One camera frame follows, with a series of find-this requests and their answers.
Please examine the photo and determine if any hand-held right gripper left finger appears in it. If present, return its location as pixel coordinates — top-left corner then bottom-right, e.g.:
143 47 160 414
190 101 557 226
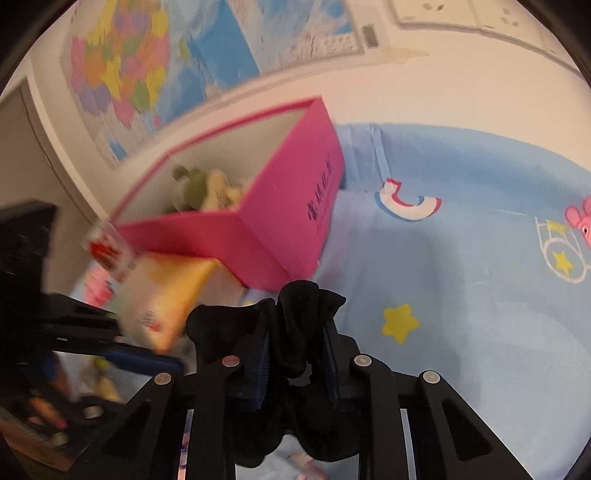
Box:
65 323 278 480

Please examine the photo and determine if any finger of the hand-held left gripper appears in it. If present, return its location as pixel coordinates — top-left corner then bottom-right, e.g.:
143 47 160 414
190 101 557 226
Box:
44 291 123 344
55 342 185 378

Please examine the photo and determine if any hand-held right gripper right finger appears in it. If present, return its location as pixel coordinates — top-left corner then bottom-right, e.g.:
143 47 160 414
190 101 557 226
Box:
323 318 532 480

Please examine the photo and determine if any pastel tissue pack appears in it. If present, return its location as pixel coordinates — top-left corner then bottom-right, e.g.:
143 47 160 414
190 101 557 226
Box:
113 251 250 354

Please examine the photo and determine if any black cloth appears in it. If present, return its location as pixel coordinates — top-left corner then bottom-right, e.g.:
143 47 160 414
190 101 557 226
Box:
187 279 365 467

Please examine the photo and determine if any pink cardboard box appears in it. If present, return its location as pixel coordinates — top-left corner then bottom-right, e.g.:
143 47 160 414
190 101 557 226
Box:
108 96 346 291

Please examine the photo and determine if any green frog plush toy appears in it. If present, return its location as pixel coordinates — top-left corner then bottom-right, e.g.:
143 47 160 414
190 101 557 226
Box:
170 165 208 213

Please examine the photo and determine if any beige plush toy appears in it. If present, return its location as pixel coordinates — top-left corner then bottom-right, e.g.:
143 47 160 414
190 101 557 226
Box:
201 168 245 212

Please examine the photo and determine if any white pump bottle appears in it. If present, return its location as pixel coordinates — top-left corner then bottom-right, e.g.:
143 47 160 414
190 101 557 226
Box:
83 219 139 282

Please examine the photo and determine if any blue cartoon printed bedsheet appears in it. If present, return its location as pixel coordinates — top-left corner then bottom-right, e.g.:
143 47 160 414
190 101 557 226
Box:
69 122 591 480

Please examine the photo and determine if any colourful wall map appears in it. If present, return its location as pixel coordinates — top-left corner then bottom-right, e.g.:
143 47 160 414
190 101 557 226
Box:
60 0 432 169

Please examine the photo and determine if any white wall socket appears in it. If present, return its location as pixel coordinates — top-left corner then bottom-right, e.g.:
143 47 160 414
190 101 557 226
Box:
389 0 481 25
473 0 552 44

